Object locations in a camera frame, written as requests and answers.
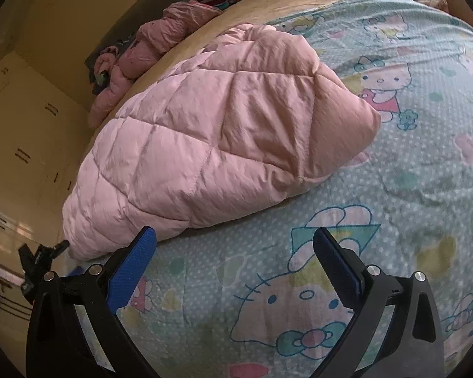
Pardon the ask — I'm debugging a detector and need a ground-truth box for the light pink quilted jacket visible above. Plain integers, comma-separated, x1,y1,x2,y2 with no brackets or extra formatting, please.
62,24,382,261

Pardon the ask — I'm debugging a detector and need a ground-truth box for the dusty pink padded jacket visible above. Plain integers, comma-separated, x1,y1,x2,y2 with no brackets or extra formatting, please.
89,1,223,129

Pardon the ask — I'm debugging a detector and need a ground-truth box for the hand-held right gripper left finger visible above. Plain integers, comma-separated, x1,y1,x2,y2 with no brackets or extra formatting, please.
26,226,158,378

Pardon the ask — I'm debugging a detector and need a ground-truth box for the light blue cartoon printed blanket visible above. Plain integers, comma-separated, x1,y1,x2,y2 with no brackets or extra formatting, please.
65,0,473,378

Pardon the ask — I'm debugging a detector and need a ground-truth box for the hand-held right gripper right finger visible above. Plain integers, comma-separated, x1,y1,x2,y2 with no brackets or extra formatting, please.
312,226,446,378

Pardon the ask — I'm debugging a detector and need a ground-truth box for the dark pillow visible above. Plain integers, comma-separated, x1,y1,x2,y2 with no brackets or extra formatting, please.
84,38,143,95

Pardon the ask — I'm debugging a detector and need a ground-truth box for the cream wardrobe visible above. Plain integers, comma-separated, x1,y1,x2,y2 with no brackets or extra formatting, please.
0,53,89,325

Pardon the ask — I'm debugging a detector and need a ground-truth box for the bed with beige sheet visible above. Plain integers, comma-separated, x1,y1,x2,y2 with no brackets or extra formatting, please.
91,0,373,135

